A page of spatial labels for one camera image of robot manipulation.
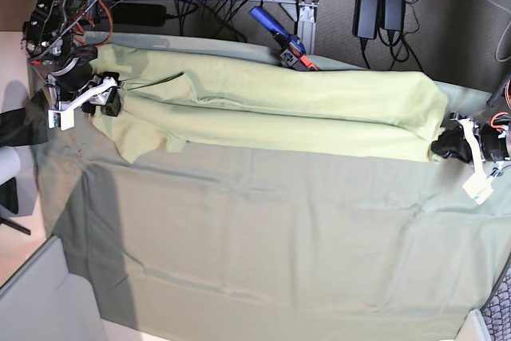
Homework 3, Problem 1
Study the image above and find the white cylinder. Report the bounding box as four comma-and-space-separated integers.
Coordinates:
0, 146, 21, 184

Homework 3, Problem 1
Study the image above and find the yellow-green T-shirt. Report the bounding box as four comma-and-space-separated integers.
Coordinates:
91, 44, 448, 162

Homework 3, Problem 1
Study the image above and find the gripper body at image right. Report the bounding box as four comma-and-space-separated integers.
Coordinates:
450, 113, 501, 176

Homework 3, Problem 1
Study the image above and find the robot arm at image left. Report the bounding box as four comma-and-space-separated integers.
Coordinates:
23, 0, 480, 163

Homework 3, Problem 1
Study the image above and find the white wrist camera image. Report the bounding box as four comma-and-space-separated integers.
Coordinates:
462, 173, 493, 205
47, 109, 75, 131

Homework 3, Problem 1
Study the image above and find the dark green hanging cloth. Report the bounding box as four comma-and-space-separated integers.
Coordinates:
0, 90, 49, 147

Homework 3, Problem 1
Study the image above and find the white box left bottom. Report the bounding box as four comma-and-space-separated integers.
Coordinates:
0, 235, 108, 341

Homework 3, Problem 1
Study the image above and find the blue orange clamp centre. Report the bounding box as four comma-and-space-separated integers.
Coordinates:
249, 6, 319, 72

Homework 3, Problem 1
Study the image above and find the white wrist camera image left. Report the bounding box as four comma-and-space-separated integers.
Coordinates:
47, 109, 75, 131

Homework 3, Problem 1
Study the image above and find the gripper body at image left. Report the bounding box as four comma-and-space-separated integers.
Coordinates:
59, 72, 122, 112

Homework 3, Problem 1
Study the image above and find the patterned grey basket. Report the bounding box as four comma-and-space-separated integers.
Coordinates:
481, 260, 511, 341

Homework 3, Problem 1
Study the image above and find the aluminium frame post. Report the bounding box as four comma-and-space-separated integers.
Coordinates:
280, 0, 320, 54

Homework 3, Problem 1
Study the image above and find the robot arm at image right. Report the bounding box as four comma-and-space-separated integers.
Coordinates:
450, 72, 510, 168

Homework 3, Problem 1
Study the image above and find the black power brick pair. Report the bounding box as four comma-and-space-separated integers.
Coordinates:
352, 0, 406, 40

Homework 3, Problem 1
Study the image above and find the black power adapter left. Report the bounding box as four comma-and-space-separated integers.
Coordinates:
111, 2, 167, 27

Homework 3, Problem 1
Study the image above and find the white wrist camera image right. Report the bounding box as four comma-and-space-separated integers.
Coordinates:
462, 173, 493, 205

